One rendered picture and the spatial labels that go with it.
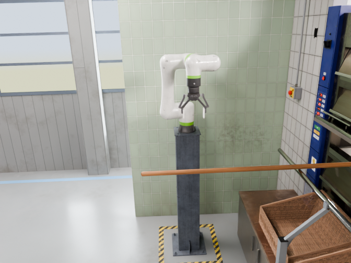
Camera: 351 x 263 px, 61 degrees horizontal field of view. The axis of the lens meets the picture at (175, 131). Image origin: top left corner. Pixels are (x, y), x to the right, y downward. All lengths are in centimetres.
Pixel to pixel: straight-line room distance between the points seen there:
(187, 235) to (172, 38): 186
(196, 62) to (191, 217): 152
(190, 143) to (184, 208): 63
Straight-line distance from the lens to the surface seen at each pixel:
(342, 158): 233
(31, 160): 504
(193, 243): 305
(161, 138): 311
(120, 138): 454
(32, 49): 454
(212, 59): 194
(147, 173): 187
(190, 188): 269
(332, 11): 244
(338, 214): 169
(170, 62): 227
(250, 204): 273
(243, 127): 316
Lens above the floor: 205
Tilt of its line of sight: 19 degrees down
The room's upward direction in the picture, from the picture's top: 2 degrees counter-clockwise
